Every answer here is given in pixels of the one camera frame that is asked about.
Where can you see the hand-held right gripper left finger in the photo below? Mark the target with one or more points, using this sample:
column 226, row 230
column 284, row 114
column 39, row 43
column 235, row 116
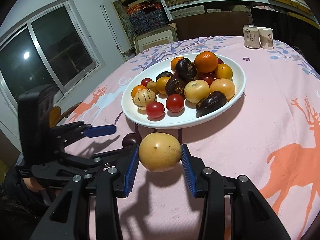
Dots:
column 131, row 172

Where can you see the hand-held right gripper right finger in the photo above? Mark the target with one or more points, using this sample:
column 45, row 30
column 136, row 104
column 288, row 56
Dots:
column 190, row 172

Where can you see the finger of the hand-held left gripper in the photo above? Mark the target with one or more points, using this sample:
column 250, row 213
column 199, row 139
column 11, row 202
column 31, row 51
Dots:
column 112, row 156
column 100, row 131

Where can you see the dark red plum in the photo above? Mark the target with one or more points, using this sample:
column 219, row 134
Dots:
column 131, row 140

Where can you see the yellow passion fruit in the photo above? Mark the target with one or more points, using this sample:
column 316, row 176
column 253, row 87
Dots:
column 160, row 152
column 222, row 88

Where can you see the white oval plate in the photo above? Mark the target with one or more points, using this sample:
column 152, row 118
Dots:
column 128, row 106

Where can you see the orange cherry tomato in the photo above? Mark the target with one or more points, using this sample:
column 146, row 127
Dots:
column 137, row 91
column 163, row 85
column 223, row 71
column 176, row 63

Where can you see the purple striped pepino melon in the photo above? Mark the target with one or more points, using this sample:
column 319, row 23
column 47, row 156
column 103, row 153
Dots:
column 145, row 98

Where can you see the red cherry tomato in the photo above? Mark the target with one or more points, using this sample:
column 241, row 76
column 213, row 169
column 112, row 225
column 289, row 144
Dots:
column 155, row 110
column 207, row 78
column 146, row 82
column 175, row 103
column 220, row 60

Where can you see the small yellow plum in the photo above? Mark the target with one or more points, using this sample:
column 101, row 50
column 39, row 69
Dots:
column 152, row 87

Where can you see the orange tangerine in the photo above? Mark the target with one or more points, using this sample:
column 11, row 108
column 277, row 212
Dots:
column 206, row 62

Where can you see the person's left forearm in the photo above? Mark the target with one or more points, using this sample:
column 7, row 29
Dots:
column 15, row 217

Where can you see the person's left hand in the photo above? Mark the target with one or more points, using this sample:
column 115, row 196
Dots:
column 31, row 183

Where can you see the carved wooden chair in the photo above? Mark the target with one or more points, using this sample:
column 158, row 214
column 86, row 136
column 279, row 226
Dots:
column 53, row 116

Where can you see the pink deer print tablecloth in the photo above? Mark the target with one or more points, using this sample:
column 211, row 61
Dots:
column 237, row 142

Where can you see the aluminium sliding window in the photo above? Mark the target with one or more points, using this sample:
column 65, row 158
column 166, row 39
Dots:
column 50, row 55

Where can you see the white leaning board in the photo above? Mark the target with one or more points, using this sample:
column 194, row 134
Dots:
column 112, row 30

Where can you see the green marbled panel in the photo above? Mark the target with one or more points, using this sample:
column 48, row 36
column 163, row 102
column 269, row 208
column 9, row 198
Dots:
column 123, row 25

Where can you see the stack of blue patterned boxes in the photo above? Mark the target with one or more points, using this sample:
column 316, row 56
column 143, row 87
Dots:
column 147, row 20

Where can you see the white metal shelf rack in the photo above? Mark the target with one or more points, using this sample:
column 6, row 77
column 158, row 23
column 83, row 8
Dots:
column 163, row 3

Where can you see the brown board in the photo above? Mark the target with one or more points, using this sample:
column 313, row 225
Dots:
column 212, row 26

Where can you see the beige drink can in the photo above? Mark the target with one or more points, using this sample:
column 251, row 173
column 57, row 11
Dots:
column 251, row 37

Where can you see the beige paper cup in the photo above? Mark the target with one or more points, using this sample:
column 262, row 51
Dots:
column 265, row 38

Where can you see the stack of yellow edged boxes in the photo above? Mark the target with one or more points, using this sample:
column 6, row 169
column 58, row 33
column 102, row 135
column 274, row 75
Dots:
column 287, row 0

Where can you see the wooden picture frame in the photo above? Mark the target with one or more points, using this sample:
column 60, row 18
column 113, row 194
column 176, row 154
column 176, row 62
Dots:
column 155, row 40

